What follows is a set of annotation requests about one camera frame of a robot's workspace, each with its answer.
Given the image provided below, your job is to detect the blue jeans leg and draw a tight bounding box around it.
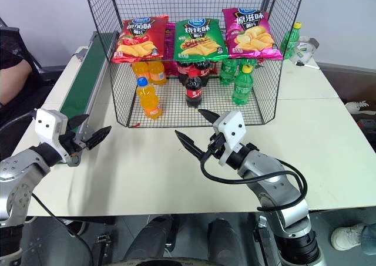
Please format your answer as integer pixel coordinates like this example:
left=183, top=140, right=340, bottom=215
left=361, top=223, right=376, bottom=255

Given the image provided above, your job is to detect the dark rounded robot leg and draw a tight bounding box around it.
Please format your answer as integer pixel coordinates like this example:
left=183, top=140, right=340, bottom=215
left=206, top=217, right=257, bottom=266
left=123, top=214, right=180, bottom=266

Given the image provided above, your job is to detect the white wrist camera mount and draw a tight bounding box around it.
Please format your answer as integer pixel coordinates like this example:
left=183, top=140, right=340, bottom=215
left=34, top=108, right=74, bottom=164
left=212, top=110, right=246, bottom=166

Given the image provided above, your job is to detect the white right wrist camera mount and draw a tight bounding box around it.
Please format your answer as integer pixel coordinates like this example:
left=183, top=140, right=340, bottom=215
left=212, top=110, right=246, bottom=166

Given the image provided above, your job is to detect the green conveyor belt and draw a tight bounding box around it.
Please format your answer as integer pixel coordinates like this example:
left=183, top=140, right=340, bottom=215
left=58, top=30, right=119, bottom=138

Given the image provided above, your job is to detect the red chips bag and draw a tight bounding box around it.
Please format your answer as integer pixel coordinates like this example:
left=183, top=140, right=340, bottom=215
left=110, top=15, right=169, bottom=65

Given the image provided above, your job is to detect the white marker pen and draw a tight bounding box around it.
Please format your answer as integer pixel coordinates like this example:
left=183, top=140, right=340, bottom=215
left=294, top=61, right=321, bottom=70

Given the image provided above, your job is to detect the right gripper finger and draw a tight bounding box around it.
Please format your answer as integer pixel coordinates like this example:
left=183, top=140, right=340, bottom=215
left=197, top=109, right=220, bottom=127
left=174, top=129, right=204, bottom=161

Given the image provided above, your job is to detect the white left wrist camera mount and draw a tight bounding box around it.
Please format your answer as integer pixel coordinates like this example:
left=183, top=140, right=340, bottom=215
left=34, top=108, right=74, bottom=164

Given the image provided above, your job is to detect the purple snack bag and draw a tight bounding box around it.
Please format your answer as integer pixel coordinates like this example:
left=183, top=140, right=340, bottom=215
left=163, top=21, right=177, bottom=75

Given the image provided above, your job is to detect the person in black shirt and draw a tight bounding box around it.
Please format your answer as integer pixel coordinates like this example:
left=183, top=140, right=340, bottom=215
left=0, top=28, right=33, bottom=126

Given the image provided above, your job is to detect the green soda bottle yellow cap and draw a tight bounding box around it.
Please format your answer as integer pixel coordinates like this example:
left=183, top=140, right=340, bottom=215
left=280, top=22, right=304, bottom=61
left=231, top=64, right=254, bottom=106

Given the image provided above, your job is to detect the white sneaker with laces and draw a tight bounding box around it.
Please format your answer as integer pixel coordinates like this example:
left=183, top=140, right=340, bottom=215
left=344, top=99, right=371, bottom=115

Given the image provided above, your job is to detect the dark shoe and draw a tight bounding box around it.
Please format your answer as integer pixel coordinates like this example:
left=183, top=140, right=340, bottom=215
left=62, top=218, right=89, bottom=237

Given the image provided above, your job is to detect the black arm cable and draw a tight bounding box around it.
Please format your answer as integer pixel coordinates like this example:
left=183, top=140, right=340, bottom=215
left=200, top=148, right=308, bottom=213
left=31, top=193, right=95, bottom=266

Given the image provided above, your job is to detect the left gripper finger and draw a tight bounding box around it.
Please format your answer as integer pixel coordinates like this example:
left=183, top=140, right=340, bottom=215
left=69, top=113, right=90, bottom=130
left=86, top=125, right=113, bottom=150

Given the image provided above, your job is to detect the black wire rack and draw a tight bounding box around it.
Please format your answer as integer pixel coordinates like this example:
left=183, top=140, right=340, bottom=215
left=82, top=0, right=307, bottom=129

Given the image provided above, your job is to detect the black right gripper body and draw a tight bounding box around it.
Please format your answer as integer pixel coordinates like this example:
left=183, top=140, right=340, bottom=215
left=200, top=132, right=227, bottom=161

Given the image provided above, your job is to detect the orange soda bottle blue cap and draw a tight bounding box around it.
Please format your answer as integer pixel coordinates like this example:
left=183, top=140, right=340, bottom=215
left=135, top=76, right=163, bottom=120

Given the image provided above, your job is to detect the clear plastic container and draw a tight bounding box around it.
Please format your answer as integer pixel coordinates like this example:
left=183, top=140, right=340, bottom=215
left=288, top=36, right=320, bottom=63

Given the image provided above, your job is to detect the cola bottle red cap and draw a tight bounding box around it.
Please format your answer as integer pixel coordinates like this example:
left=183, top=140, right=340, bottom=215
left=184, top=69, right=204, bottom=109

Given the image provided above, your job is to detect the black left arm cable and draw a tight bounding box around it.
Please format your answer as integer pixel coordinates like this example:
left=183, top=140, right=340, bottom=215
left=31, top=193, right=95, bottom=266

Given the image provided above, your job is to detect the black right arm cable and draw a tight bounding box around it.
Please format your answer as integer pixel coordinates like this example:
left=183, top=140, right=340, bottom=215
left=200, top=148, right=308, bottom=213

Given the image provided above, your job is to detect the magenta chips bag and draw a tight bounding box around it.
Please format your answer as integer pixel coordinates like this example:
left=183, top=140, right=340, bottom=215
left=221, top=7, right=284, bottom=61

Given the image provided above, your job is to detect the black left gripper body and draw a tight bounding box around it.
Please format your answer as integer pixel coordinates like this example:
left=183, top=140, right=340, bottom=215
left=58, top=124, right=89, bottom=168

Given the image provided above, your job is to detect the green chips bag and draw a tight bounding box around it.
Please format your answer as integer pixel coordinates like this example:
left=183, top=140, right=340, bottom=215
left=172, top=18, right=230, bottom=63

